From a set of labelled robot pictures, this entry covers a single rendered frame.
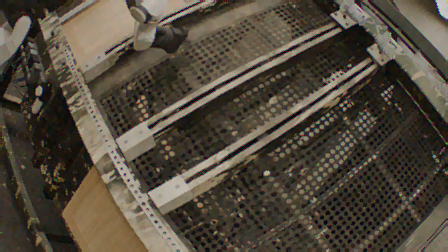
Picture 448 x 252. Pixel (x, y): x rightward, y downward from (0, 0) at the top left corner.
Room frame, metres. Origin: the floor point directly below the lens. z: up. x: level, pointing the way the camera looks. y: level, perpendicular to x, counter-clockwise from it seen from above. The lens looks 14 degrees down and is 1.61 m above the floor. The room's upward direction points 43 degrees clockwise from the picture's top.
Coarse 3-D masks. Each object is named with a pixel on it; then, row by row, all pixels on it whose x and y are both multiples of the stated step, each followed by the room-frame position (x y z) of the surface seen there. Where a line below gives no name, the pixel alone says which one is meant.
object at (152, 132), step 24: (336, 24) 1.99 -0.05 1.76; (288, 48) 1.86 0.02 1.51; (312, 48) 1.89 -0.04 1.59; (240, 72) 1.75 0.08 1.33; (264, 72) 1.77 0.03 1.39; (192, 96) 1.67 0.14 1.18; (216, 96) 1.67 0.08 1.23; (168, 120) 1.60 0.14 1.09; (192, 120) 1.66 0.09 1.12; (120, 144) 1.51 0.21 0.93; (144, 144) 1.55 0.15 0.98
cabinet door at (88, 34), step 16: (112, 0) 2.10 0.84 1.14; (176, 0) 2.09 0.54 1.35; (80, 16) 2.03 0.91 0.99; (96, 16) 2.02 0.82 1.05; (112, 16) 2.02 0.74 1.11; (128, 16) 2.01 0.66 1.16; (64, 32) 1.95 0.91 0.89; (80, 32) 1.95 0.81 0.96; (96, 32) 1.95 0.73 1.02; (112, 32) 1.94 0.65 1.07; (128, 32) 1.94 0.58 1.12; (80, 48) 1.87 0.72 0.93; (96, 48) 1.88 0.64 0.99; (80, 64) 1.81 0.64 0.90
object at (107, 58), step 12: (204, 0) 2.03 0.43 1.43; (216, 0) 2.02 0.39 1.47; (228, 0) 2.07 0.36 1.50; (240, 0) 2.13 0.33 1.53; (168, 12) 1.95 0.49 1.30; (180, 12) 1.97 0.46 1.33; (192, 12) 1.97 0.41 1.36; (204, 12) 2.02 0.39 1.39; (168, 24) 1.92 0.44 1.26; (180, 24) 1.97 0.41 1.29; (132, 36) 1.86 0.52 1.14; (108, 48) 1.80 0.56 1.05; (120, 48) 1.80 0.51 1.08; (132, 48) 1.85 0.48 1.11; (96, 60) 1.76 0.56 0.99; (108, 60) 1.78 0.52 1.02; (120, 60) 1.84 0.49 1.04; (84, 72) 1.71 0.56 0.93; (96, 72) 1.77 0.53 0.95
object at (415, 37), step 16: (368, 0) 2.55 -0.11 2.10; (384, 0) 2.48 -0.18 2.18; (400, 16) 2.41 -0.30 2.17; (416, 32) 2.35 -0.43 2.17; (416, 48) 2.38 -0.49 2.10; (432, 48) 2.28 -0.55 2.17; (304, 64) 2.43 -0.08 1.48; (432, 64) 2.27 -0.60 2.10; (272, 96) 2.37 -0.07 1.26; (240, 112) 2.31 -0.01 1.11; (176, 144) 2.16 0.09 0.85; (176, 160) 2.20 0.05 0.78
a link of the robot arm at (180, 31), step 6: (168, 30) 1.73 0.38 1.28; (174, 30) 1.77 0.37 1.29; (180, 30) 1.80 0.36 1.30; (186, 30) 1.80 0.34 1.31; (168, 36) 1.72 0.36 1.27; (174, 36) 1.76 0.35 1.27; (180, 36) 1.79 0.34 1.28; (186, 36) 1.81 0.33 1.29; (162, 42) 1.71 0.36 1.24; (168, 42) 1.73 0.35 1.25; (174, 42) 1.78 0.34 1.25; (180, 42) 1.80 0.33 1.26; (162, 48) 1.74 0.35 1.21; (168, 48) 1.78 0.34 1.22; (174, 48) 1.80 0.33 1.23
